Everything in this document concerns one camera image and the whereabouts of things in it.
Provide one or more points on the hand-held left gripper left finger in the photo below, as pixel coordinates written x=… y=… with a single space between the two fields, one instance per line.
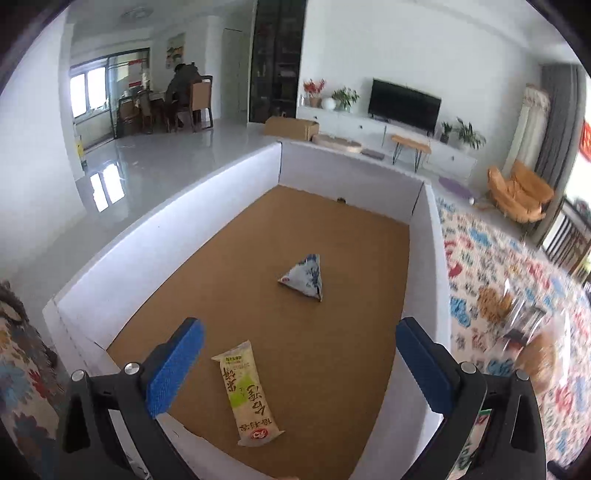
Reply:
x=175 y=369

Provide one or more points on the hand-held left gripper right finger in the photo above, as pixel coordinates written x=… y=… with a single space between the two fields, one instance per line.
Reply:
x=422 y=364

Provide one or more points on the white cardboard box cork bottom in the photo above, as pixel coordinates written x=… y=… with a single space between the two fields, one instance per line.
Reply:
x=138 y=240

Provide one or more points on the long green white snack packet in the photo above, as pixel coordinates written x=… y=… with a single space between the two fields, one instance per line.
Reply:
x=244 y=397

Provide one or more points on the clear packet round brown snack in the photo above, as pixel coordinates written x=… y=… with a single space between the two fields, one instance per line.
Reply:
x=542 y=360

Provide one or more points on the printed woven blanket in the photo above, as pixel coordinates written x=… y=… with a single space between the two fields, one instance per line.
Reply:
x=485 y=258

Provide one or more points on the triangular blue white snack packet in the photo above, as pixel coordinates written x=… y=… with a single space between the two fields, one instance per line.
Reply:
x=304 y=277

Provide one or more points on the multicoloured patterned cloth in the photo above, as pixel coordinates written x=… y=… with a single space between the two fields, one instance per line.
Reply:
x=23 y=383

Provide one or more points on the purple floor mat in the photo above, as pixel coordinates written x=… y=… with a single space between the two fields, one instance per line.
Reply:
x=456 y=187

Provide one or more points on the dark wooden furniture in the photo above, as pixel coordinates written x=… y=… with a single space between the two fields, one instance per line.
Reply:
x=570 y=240

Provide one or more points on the orange armchair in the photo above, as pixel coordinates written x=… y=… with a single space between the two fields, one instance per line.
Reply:
x=519 y=191

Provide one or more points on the wooden side table hairpin legs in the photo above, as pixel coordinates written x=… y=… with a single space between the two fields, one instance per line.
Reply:
x=410 y=141

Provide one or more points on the small dark-potted green plant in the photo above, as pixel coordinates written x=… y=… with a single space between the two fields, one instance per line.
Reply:
x=446 y=131

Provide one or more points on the leafy green potted plant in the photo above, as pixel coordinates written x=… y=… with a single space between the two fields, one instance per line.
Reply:
x=470 y=134

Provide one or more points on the yellow bottle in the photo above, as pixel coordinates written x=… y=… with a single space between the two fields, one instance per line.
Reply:
x=81 y=153

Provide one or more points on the white television cabinet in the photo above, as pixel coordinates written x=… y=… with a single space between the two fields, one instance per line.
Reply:
x=351 y=124

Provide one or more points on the black flat television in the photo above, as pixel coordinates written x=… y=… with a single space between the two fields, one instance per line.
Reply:
x=404 y=106

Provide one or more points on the cream sheer curtain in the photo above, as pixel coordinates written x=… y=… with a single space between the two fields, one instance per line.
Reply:
x=533 y=124

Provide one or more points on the grey curtain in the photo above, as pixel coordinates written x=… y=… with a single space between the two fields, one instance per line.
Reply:
x=561 y=138

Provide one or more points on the brown cardboard box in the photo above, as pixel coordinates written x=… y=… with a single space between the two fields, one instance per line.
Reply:
x=288 y=128

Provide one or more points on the dining table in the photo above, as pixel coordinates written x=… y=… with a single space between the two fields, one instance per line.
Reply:
x=138 y=104

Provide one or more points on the wooden dining chair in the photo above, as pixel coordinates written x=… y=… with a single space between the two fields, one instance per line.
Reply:
x=201 y=99

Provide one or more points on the white round vase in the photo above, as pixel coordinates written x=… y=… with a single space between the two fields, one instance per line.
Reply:
x=328 y=104

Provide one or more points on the red flowers in vase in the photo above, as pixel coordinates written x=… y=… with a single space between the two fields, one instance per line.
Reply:
x=314 y=90

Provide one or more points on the white door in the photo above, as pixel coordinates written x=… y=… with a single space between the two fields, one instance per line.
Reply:
x=236 y=74

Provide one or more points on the black display cabinet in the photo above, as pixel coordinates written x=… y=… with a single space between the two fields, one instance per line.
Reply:
x=277 y=60

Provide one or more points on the red wall hanging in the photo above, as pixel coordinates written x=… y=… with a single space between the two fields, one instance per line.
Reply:
x=586 y=141

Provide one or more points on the framed wall picture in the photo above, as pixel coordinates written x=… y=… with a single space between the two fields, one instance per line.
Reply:
x=175 y=50

